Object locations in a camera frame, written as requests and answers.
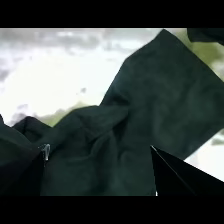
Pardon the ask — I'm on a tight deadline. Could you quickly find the dark green garment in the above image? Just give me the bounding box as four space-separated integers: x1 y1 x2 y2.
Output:
0 28 224 197

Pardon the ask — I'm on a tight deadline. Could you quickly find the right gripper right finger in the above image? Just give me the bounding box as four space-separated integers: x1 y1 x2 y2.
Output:
150 145 224 197

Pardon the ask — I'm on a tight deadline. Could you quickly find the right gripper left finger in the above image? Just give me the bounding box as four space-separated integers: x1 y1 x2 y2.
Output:
13 143 51 197

